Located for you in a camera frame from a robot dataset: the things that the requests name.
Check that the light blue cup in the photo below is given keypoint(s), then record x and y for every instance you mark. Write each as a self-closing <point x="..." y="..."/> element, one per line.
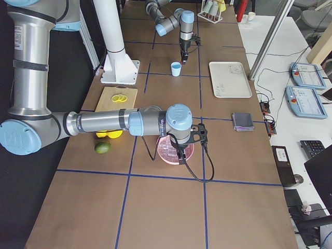
<point x="176" y="68"/>

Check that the yellow lemon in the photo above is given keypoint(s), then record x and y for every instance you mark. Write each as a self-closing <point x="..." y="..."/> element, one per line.
<point x="101" y="134"/>
<point x="114" y="134"/>

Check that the computer mouse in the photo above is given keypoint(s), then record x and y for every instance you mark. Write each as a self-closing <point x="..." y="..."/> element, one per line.
<point x="298" y="179"/>

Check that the near teach pendant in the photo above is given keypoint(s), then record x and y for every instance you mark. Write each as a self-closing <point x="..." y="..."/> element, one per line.
<point x="305" y="102"/>

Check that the black box white label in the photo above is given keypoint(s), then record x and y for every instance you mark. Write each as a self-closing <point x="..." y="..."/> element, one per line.
<point x="283" y="166"/>

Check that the pink bowl of ice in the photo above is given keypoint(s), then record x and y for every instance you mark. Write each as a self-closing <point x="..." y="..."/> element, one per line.
<point x="168" y="153"/>

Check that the grey white cup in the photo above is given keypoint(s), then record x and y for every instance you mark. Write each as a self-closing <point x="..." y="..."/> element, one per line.
<point x="214" y="9"/>

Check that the green lime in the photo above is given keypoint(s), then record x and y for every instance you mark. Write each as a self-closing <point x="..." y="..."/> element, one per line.
<point x="102" y="147"/>

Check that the far teach pendant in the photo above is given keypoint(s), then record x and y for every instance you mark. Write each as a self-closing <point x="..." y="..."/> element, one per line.
<point x="305" y="74"/>

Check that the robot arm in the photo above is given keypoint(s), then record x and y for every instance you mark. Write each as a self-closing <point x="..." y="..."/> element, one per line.
<point x="70" y="74"/>
<point x="181" y="18"/>

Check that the folded grey cloth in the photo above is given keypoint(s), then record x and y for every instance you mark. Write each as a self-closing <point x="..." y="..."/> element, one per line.
<point x="242" y="122"/>

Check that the yellow cup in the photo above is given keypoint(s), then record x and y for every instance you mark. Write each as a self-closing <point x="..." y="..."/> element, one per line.
<point x="221" y="5"/>

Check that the aluminium frame post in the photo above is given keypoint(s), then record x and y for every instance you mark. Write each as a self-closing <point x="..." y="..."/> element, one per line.
<point x="282" y="13"/>

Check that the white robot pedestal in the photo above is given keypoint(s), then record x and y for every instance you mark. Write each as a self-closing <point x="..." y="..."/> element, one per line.
<point x="119" y="68"/>

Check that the teach pendant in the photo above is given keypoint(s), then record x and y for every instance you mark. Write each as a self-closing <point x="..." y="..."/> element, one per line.
<point x="305" y="102"/>
<point x="305" y="74"/>

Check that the wooden cutting board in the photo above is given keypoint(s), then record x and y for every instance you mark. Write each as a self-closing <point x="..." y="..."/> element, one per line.
<point x="105" y="103"/>

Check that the mint green cup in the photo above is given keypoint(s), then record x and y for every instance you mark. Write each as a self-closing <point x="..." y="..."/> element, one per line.
<point x="207" y="6"/>

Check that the red cylinder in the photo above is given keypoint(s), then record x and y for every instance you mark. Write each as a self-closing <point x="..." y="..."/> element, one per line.
<point x="241" y="10"/>

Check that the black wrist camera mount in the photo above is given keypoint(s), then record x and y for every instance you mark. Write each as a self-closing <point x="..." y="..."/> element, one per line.
<point x="199" y="134"/>

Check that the cream bear tray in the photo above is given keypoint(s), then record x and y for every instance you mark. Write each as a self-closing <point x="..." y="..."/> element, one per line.
<point x="229" y="80"/>

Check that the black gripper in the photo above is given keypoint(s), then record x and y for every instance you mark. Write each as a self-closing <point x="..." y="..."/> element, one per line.
<point x="184" y="46"/>
<point x="180" y="147"/>

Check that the black keyboard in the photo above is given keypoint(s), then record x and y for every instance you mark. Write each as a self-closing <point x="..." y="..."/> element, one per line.
<point x="312" y="147"/>

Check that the white wire cup rack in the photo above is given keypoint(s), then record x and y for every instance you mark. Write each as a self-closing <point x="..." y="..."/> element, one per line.
<point x="208" y="17"/>

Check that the lemon slices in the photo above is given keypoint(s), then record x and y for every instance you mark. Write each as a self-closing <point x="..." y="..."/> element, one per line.
<point x="119" y="98"/>

